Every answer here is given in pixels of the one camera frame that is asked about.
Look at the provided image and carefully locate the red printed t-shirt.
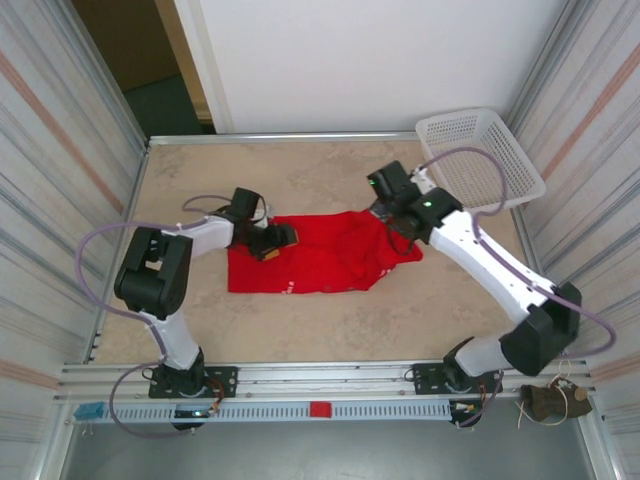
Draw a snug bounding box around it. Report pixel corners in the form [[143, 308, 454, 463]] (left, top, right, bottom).
[[227, 209, 425, 295]]

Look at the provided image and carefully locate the white perforated plastic basket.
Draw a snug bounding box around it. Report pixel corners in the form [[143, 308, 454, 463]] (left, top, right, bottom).
[[415, 106, 547, 217]]

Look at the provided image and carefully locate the small circuit board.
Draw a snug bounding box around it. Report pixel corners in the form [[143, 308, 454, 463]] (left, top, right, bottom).
[[173, 407, 221, 420], [449, 399, 484, 419]]

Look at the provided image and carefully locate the brown wooden door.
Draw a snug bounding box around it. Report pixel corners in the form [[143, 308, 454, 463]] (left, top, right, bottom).
[[72, 0, 184, 94]]

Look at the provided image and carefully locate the brown cloth pouch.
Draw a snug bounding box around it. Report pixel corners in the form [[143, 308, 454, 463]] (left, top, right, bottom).
[[519, 382, 594, 424]]

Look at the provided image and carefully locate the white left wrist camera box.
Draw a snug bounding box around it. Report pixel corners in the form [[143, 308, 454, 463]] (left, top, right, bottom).
[[253, 203, 277, 230]]

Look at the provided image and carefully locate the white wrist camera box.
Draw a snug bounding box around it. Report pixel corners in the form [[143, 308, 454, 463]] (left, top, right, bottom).
[[253, 203, 277, 230], [409, 167, 434, 194]]

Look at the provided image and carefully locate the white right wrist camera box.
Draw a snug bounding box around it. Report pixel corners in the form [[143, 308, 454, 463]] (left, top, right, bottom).
[[409, 167, 434, 194]]

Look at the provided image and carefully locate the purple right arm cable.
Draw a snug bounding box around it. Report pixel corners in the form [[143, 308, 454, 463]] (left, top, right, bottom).
[[419, 147, 616, 430]]

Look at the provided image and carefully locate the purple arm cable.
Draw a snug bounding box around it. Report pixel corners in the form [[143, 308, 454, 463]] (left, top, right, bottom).
[[419, 147, 616, 430], [74, 194, 236, 440]]

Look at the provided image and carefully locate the aluminium table end rail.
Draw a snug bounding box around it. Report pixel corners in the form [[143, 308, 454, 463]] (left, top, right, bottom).
[[147, 131, 421, 147]]

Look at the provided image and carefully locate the cream door frame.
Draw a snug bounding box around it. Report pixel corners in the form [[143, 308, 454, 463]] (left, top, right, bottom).
[[154, 0, 236, 135]]

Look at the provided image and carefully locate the aluminium mounting rail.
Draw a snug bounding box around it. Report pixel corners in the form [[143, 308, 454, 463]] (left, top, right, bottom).
[[58, 357, 596, 401]]

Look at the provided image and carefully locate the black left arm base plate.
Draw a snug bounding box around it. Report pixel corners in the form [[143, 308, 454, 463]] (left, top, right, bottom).
[[148, 366, 239, 400]]

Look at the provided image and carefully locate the grey slotted cable duct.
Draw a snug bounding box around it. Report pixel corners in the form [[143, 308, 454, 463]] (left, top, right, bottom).
[[107, 402, 454, 424]]

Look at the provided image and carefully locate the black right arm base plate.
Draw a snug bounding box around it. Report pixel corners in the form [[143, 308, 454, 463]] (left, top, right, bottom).
[[410, 362, 504, 397]]

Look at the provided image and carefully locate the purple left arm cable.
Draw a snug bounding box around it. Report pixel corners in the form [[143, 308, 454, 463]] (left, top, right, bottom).
[[74, 194, 236, 440]]

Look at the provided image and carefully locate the white string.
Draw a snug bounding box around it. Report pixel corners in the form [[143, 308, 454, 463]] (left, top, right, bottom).
[[517, 359, 574, 429]]

